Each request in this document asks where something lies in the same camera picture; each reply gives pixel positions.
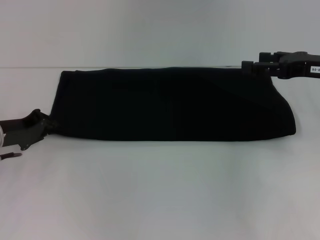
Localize black shirt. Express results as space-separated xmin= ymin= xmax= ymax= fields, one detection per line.
xmin=49 ymin=66 xmax=297 ymax=143

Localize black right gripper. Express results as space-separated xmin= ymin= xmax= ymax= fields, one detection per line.
xmin=241 ymin=50 xmax=320 ymax=80

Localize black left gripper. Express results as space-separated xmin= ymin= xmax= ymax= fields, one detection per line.
xmin=0 ymin=108 xmax=60 ymax=152

